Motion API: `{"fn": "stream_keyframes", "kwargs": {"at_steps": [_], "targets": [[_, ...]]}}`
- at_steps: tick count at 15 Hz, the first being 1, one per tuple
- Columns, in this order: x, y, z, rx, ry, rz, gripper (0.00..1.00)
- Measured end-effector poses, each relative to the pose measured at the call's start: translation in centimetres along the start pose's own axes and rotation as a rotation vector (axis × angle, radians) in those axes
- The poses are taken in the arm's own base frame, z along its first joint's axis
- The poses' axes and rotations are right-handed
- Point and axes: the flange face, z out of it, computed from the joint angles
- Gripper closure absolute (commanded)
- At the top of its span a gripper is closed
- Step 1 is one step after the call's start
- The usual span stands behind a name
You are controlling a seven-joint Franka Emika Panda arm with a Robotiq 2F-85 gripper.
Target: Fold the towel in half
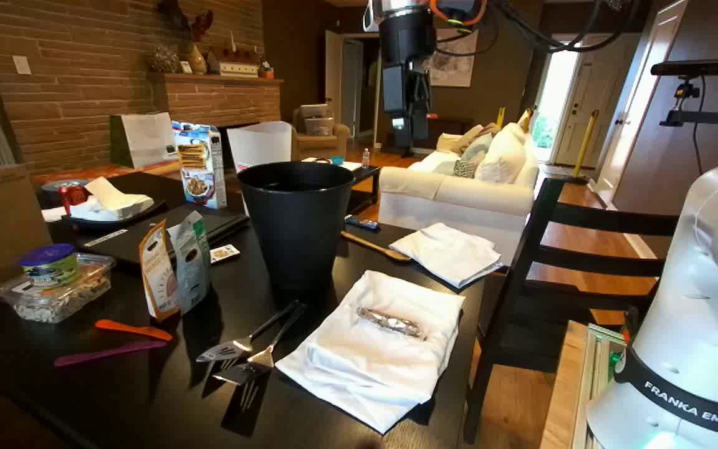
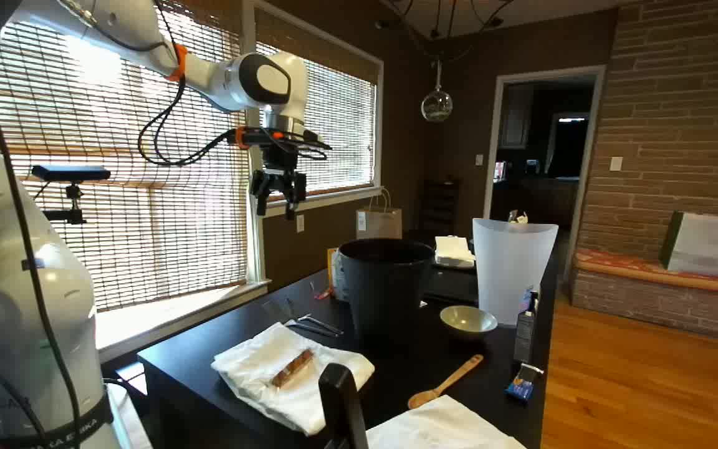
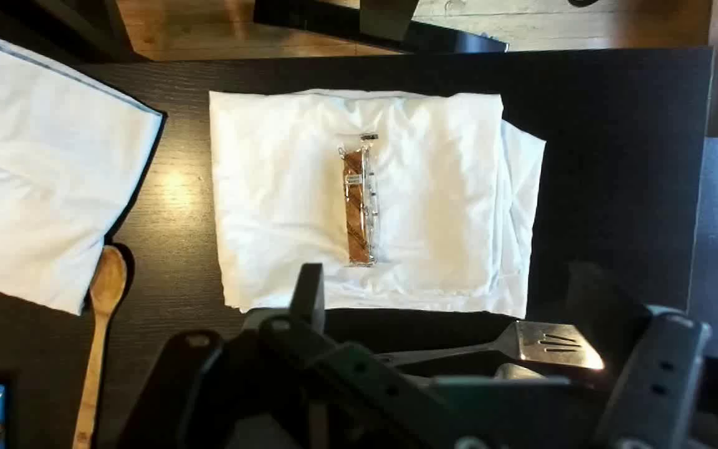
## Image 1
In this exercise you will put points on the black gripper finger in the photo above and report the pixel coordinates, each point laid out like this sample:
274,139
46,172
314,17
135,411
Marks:
423,132
402,132

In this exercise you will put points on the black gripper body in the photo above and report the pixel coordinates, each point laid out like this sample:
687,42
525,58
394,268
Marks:
410,37

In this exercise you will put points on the white towel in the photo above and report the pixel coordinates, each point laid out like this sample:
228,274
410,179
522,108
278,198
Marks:
350,364

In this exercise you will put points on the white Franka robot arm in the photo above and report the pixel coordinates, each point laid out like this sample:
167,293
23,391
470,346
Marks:
708,289

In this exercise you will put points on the grey pillow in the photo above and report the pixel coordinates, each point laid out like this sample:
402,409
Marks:
473,154

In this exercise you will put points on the white sofa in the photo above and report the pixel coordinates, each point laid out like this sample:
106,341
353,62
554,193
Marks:
449,203

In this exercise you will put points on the tan armchair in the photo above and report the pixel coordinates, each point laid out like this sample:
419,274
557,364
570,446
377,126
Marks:
317,131

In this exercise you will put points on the white pillow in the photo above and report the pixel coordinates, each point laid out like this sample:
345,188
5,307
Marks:
505,152

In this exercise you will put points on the small blue box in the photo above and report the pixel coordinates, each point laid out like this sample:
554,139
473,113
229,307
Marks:
363,222

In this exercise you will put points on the wooden spoon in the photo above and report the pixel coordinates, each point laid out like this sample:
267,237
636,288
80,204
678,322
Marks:
375,244

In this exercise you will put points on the folded white cloth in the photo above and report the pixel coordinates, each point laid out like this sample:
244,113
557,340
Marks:
449,252

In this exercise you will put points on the black plastic bucket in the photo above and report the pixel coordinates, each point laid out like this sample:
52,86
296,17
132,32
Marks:
297,225

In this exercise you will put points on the white blender pitcher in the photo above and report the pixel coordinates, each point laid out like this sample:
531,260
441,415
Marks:
261,144

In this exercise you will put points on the brick mantel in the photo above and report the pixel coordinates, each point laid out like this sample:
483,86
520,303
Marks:
223,98

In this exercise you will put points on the brown wooden stick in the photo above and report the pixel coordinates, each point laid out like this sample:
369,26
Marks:
392,322

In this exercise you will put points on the cereal box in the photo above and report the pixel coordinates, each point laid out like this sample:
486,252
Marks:
200,166

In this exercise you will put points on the white door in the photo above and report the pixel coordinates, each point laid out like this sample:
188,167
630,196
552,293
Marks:
633,108

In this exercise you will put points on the small white card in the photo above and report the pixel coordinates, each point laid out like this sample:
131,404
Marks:
225,252

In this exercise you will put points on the vase with dried flowers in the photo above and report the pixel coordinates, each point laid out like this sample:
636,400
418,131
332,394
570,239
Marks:
186,40

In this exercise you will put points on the white green snack bag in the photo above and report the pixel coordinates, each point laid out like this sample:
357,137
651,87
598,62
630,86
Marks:
191,258

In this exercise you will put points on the black flat tray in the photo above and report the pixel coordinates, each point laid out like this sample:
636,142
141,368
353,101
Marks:
167,225

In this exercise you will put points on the white paper bag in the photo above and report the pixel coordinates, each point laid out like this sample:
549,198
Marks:
150,137

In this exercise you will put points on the metal spatula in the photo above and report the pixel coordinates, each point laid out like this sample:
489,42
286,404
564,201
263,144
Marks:
225,350

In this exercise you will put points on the white brown snack bag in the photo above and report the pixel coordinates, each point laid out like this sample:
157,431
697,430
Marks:
157,269

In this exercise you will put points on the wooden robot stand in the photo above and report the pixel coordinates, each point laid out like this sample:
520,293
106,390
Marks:
566,390

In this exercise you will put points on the white napkin stack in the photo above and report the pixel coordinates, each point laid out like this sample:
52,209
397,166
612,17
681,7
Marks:
114,203

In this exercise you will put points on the brick hearth bench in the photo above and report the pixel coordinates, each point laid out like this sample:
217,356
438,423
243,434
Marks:
85,172

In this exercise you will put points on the red marker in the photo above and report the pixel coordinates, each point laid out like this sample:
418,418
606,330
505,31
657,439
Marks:
135,330

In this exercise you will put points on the purple spatula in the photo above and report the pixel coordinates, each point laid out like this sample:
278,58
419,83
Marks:
111,351

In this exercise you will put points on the blue lid jar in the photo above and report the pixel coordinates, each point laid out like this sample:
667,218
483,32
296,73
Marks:
50,262

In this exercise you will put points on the clear plastic food container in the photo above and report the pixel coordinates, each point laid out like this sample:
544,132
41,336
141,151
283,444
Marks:
55,297

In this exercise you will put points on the black camera on mount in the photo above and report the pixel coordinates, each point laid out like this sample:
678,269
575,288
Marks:
697,65

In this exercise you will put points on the white light switch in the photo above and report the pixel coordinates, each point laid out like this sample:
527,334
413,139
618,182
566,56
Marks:
23,65

